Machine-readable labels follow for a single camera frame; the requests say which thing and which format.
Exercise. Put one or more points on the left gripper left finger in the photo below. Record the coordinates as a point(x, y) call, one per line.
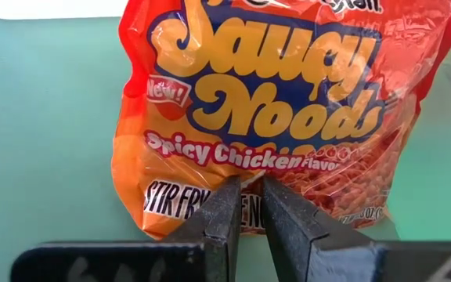
point(210, 243)

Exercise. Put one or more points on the red Saucy Noods pack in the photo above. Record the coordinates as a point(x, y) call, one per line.
point(268, 98)

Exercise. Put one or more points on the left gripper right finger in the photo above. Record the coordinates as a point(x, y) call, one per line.
point(300, 250)

